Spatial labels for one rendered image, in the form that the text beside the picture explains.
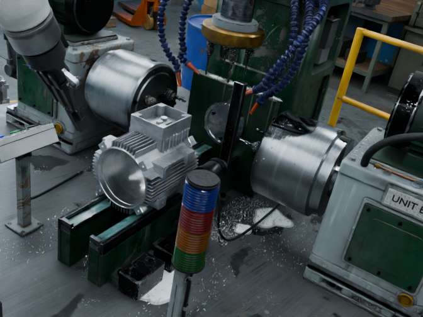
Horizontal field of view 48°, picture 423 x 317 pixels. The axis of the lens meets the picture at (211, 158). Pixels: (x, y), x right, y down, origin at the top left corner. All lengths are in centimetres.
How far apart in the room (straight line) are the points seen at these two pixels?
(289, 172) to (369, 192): 20
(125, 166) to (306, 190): 47
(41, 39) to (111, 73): 65
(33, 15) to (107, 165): 50
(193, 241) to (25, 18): 46
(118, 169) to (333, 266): 60
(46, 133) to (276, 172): 58
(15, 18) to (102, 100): 71
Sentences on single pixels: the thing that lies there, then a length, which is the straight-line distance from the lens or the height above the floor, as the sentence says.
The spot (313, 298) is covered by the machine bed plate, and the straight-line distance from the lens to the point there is 128.
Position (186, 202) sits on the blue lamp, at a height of 118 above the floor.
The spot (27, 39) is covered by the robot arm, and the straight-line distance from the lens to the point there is 88.
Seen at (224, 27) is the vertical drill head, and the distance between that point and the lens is 133.
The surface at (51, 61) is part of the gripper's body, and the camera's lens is 92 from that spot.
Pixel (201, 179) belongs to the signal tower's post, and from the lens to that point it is 81.
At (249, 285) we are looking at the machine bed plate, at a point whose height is 80.
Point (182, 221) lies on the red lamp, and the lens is 84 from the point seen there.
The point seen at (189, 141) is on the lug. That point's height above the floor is 108.
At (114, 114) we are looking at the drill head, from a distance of 151.
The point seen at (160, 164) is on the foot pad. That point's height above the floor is 107.
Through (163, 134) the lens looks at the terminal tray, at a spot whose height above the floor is 113.
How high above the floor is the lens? 163
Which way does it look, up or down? 28 degrees down
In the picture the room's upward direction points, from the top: 11 degrees clockwise
